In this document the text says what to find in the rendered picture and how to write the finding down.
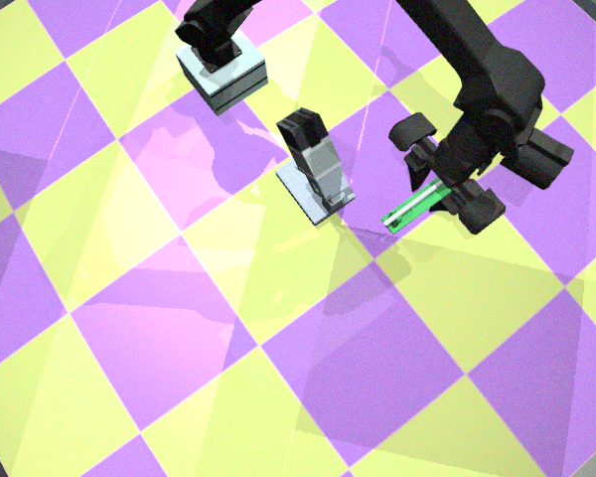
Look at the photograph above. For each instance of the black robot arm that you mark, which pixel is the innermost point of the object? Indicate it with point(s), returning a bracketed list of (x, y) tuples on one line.
[(501, 88)]

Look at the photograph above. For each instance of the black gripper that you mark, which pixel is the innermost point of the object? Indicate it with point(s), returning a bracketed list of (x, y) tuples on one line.
[(477, 208)]

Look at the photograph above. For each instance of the grey pin with red cap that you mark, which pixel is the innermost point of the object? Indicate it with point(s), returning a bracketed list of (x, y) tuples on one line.
[(413, 203)]

